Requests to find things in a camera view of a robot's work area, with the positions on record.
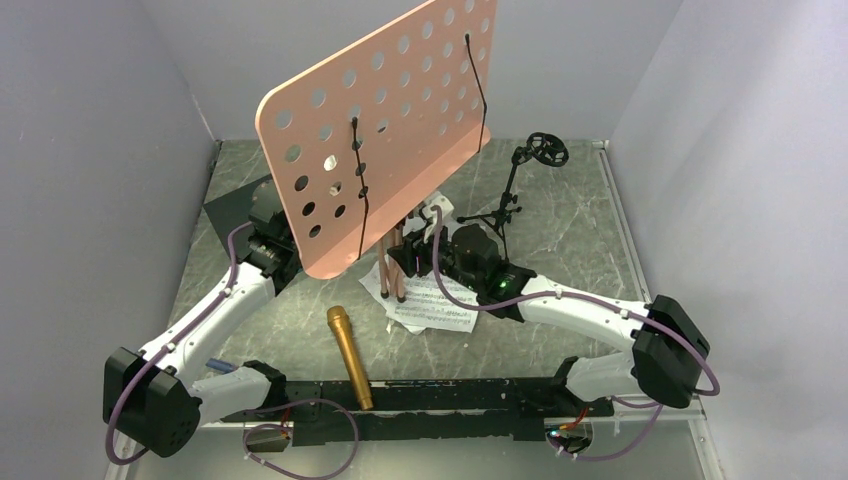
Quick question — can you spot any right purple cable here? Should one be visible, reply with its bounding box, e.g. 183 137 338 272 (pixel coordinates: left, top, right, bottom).
429 205 722 464

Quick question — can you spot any black microphone stand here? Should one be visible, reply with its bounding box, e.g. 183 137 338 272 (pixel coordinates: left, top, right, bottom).
455 131 570 263

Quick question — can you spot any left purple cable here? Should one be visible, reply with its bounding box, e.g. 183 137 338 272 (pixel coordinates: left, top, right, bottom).
104 221 362 480

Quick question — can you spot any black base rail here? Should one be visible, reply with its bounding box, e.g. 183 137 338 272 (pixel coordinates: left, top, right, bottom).
218 377 614 446

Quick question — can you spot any gold microphone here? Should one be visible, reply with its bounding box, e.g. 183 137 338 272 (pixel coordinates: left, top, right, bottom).
327 305 374 411

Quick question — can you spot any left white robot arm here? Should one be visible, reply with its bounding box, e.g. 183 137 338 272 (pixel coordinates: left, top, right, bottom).
103 180 301 465

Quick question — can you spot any top sheet music page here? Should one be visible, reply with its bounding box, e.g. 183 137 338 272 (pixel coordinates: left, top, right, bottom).
359 264 478 335

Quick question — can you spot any purple cable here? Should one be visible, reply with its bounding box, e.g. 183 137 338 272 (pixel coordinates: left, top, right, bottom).
429 205 722 464
104 221 362 480

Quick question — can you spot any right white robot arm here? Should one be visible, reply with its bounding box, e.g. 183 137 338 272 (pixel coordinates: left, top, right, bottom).
388 225 710 415

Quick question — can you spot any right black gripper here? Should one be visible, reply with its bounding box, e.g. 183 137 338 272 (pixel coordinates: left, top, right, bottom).
388 219 482 294

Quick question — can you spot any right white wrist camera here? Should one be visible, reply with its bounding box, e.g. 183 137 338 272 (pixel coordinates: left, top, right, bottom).
417 191 459 241

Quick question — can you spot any black blue flat box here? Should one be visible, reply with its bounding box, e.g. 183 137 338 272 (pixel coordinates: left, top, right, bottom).
203 174 272 246

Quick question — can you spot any pink music stand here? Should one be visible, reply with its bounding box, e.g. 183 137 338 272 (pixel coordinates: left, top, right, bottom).
255 1 497 289

